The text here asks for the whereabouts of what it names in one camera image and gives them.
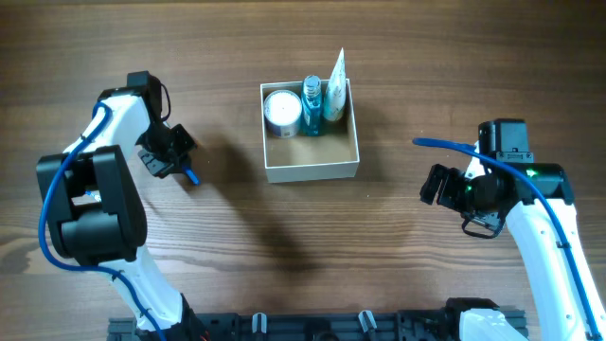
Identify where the blue disposable razor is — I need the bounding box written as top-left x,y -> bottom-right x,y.
182,166 -> 200,186

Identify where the cotton swab tub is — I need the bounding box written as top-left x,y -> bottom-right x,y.
263,90 -> 302,138

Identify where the blue mouthwash bottle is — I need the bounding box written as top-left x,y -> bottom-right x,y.
301,75 -> 323,136

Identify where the white lotion tube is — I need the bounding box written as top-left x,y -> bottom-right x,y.
323,49 -> 347,122

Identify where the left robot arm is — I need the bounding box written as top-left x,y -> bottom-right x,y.
36,71 -> 210,340

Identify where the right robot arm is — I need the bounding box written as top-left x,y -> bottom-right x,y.
413,118 -> 605,340

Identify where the white open cardboard box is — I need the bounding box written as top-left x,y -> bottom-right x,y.
261,81 -> 360,183

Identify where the left blue cable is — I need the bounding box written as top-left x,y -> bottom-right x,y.
37,101 -> 167,341

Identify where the blue cable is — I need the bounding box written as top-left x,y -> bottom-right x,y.
37,101 -> 167,341
411,136 -> 602,341

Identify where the right blue cable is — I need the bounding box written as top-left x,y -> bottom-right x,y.
411,136 -> 602,341

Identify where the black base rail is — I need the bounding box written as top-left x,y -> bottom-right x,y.
107,310 -> 527,341

